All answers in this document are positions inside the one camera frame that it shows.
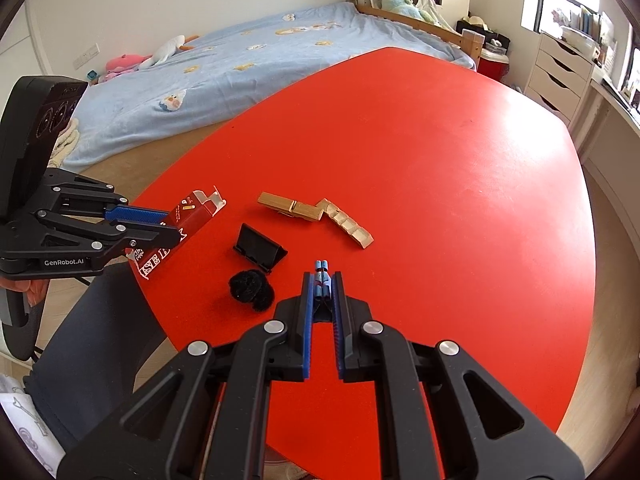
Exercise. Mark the blue binder clip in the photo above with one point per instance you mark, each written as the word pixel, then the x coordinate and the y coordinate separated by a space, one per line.
pixel 322 285

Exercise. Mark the black round item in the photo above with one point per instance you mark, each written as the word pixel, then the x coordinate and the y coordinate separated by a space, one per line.
pixel 252 287

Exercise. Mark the gold segmented wrapper strip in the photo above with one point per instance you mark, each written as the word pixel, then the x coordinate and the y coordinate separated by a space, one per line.
pixel 346 223

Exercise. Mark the white long desk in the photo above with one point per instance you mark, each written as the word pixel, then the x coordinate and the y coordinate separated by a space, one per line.
pixel 606 137

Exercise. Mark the white goose plush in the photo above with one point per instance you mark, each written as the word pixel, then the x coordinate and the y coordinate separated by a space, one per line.
pixel 167 50

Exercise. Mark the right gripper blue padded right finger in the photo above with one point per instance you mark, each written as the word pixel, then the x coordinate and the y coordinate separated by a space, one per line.
pixel 346 329

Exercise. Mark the pink plush toy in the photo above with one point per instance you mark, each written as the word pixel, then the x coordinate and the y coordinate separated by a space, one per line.
pixel 122 64

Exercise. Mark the bed with blue sheet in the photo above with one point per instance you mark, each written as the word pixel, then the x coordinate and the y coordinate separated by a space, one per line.
pixel 229 71

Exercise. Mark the black card box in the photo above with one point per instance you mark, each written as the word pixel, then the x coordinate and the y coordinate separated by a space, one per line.
pixel 259 249

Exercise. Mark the left hand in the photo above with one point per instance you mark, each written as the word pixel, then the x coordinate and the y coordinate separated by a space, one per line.
pixel 35 291

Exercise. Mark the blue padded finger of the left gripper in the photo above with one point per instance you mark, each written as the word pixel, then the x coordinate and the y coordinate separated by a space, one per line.
pixel 125 213
pixel 141 237

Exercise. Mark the red plastic table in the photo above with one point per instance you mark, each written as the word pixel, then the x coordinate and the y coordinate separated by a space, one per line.
pixel 474 300

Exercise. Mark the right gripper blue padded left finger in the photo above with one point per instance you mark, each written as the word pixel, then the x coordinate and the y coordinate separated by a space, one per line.
pixel 303 326

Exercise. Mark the white drawer cabinet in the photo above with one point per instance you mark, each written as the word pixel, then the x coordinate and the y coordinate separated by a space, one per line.
pixel 559 78

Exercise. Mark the green plush toy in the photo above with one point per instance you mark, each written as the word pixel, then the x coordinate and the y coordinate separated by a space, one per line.
pixel 423 10

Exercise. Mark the person leg dark trousers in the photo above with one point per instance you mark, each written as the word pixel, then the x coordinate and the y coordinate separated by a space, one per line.
pixel 90 364

